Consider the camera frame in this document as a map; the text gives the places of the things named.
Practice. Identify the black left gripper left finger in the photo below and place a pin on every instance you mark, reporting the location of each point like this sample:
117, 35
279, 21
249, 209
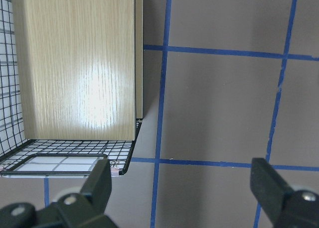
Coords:
85, 209

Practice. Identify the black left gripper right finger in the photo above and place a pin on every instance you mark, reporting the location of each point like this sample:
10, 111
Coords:
284, 206

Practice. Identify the grid-pattern wire basket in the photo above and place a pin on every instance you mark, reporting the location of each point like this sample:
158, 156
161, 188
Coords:
71, 85

